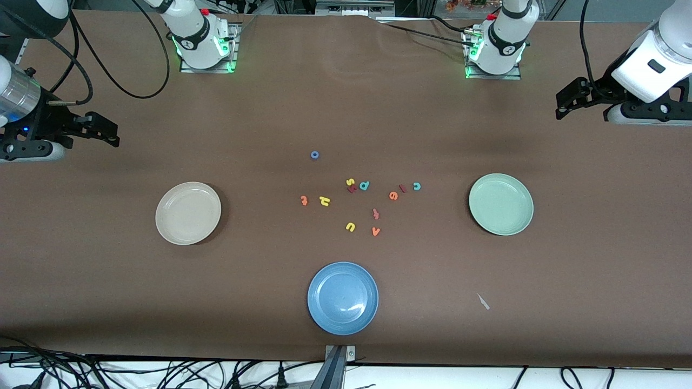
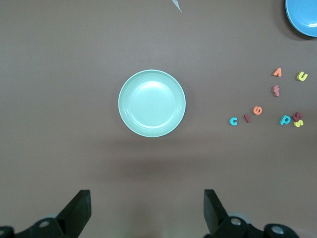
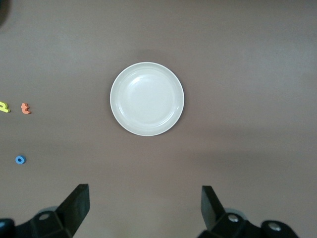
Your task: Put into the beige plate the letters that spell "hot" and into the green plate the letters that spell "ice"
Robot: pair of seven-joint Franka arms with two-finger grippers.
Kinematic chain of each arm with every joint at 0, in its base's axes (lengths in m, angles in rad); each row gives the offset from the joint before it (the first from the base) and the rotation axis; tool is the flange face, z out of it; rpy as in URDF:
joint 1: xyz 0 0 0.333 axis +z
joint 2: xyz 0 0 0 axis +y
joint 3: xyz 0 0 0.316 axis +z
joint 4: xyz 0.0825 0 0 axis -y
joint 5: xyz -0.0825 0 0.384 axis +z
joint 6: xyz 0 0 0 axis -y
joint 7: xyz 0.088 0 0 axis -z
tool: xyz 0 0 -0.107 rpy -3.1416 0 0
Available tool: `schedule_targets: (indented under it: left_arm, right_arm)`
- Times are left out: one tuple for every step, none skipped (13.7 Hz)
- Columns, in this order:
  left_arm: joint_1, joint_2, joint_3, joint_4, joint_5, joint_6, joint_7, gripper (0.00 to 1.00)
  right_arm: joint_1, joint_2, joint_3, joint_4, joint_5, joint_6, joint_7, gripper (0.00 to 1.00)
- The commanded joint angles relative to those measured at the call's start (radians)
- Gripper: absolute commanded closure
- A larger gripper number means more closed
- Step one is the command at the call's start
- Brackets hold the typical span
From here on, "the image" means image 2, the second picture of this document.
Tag light green plate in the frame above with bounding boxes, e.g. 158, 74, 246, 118
117, 69, 187, 138

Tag blue plate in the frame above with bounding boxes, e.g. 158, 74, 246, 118
284, 0, 317, 38

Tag brown table cover sheet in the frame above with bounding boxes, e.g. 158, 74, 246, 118
0, 0, 317, 238

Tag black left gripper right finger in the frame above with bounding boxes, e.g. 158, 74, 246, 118
204, 189, 300, 238

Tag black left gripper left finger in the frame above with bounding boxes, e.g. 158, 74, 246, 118
0, 189, 92, 238

